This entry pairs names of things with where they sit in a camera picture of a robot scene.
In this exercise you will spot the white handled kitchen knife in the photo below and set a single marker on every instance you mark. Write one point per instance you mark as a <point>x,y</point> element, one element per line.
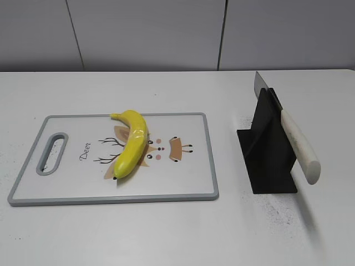
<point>303,150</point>

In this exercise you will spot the yellow plastic banana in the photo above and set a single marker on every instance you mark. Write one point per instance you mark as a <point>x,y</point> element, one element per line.
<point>135,145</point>

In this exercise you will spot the black knife stand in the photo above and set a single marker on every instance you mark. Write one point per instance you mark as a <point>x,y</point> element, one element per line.
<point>268,155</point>

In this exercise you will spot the white grey deer cutting board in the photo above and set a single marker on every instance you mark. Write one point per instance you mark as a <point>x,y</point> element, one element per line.
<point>72,158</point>

